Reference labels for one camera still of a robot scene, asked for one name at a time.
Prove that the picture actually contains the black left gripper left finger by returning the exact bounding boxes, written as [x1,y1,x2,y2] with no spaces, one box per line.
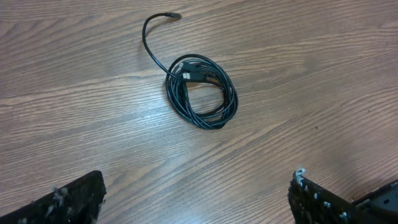
[1,170,106,224]

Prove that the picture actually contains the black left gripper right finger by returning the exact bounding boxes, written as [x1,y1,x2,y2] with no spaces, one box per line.
[288,169,373,224]

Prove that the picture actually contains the black USB cable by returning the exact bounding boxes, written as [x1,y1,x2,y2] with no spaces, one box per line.
[142,12,239,131]

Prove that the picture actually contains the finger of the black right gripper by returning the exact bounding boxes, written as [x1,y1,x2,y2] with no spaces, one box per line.
[353,180,397,223]

